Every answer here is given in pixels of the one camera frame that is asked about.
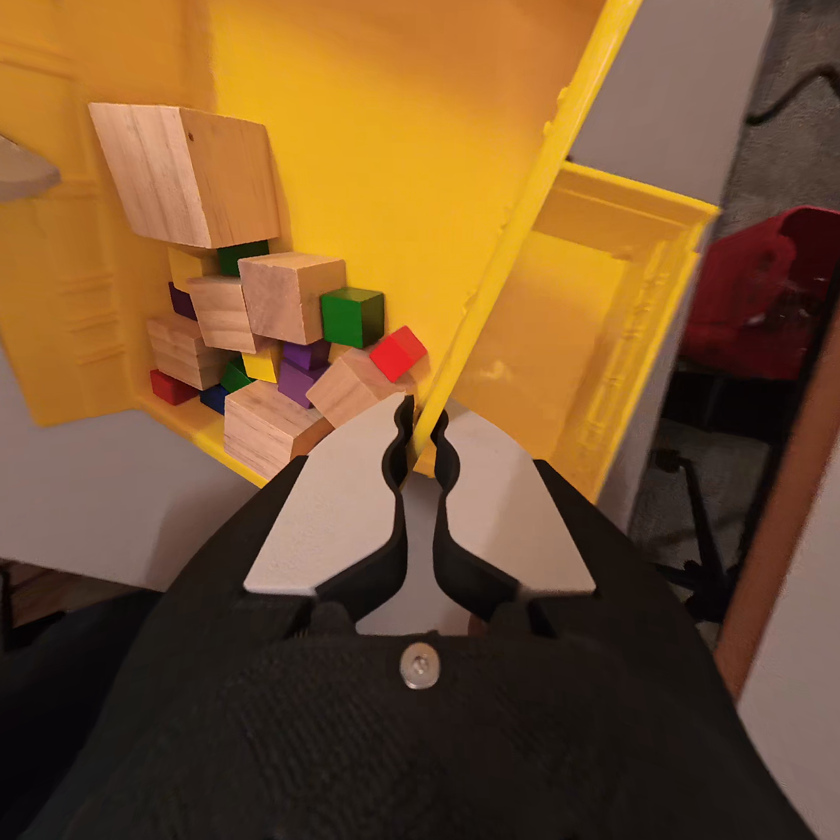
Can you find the black office chair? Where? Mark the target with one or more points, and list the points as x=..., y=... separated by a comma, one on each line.
x=705, y=525

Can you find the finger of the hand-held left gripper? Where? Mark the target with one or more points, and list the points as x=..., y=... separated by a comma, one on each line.
x=23, y=174

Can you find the pile of small cubes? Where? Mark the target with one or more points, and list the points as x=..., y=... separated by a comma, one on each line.
x=292, y=295

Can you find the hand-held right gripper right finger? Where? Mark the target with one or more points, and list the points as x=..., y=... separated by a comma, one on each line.
x=512, y=525

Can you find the yellow plastic box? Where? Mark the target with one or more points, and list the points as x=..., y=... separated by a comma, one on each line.
x=394, y=131
x=577, y=328

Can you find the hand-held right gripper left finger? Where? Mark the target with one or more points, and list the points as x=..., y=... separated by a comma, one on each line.
x=315, y=525

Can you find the brown wooden board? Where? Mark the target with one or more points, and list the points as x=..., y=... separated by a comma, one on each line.
x=774, y=525

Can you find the large wooden cube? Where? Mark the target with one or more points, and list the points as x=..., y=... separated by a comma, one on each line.
x=187, y=177

